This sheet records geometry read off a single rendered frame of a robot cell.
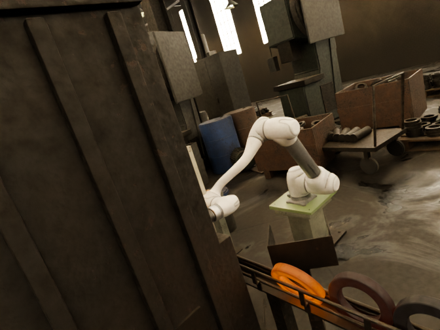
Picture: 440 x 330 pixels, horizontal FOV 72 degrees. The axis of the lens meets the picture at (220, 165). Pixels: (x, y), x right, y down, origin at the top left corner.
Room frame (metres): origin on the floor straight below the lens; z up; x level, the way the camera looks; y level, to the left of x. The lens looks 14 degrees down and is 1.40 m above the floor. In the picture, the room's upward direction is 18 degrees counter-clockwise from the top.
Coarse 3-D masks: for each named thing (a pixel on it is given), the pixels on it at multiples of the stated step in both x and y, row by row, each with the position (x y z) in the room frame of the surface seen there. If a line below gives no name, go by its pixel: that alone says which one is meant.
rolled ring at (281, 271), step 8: (280, 264) 0.89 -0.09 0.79; (272, 272) 0.91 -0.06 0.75; (280, 272) 0.87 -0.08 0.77; (288, 272) 0.85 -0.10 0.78; (296, 272) 0.84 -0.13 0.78; (304, 272) 0.83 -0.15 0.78; (288, 280) 0.94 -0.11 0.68; (296, 280) 0.83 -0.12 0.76; (304, 280) 0.82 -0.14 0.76; (312, 280) 0.82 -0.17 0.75; (288, 288) 0.92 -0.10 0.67; (312, 288) 0.80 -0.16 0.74; (320, 288) 0.81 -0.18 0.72; (304, 296) 0.89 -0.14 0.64; (320, 296) 0.81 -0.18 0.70
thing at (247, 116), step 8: (232, 112) 5.47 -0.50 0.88; (240, 112) 5.18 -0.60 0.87; (248, 112) 5.21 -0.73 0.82; (240, 120) 5.18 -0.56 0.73; (248, 120) 5.20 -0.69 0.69; (256, 120) 5.31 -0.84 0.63; (240, 128) 5.19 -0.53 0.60; (248, 128) 5.19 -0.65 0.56; (240, 136) 5.20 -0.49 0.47; (240, 144) 5.22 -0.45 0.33
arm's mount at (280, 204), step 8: (288, 192) 2.41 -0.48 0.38; (280, 200) 2.31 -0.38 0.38; (312, 200) 2.14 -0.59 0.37; (320, 200) 2.11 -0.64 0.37; (272, 208) 2.25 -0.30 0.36; (280, 208) 2.19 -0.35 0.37; (288, 208) 2.14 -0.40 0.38; (296, 208) 2.10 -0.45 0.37; (304, 208) 2.06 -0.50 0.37; (312, 208) 2.03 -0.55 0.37
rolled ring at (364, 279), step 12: (336, 276) 0.79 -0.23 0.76; (348, 276) 0.75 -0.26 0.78; (360, 276) 0.74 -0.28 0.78; (336, 288) 0.78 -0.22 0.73; (360, 288) 0.72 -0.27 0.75; (372, 288) 0.70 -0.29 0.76; (336, 300) 0.79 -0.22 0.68; (384, 300) 0.68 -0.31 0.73; (360, 312) 0.77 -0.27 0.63; (384, 312) 0.68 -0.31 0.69; (372, 324) 0.72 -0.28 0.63
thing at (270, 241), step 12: (300, 240) 1.11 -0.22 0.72; (312, 240) 1.09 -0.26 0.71; (324, 240) 1.08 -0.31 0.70; (276, 252) 1.13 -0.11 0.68; (288, 252) 1.12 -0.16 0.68; (300, 252) 1.11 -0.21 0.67; (312, 252) 1.09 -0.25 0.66; (324, 252) 1.08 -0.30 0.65; (288, 264) 1.12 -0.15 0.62; (300, 264) 1.11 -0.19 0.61; (312, 264) 1.10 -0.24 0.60; (324, 264) 1.08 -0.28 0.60; (336, 264) 1.07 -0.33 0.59; (312, 324) 1.19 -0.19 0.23; (324, 324) 1.21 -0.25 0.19
